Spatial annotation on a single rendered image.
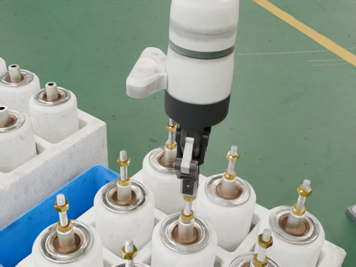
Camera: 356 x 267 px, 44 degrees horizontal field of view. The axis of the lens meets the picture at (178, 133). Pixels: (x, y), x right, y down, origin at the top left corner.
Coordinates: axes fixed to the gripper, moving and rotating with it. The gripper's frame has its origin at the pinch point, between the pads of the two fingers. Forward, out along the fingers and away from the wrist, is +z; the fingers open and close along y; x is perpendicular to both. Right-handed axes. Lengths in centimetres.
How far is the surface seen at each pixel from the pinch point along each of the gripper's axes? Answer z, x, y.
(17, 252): 30.9, 32.6, 5.9
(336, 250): 17.6, -24.1, 8.3
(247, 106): 35, -8, 78
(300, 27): 35, -27, 150
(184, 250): 10.0, -0.4, -3.4
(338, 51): 35, -41, 129
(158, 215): 17.4, 5.8, 9.0
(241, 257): 10.1, -8.3, -2.7
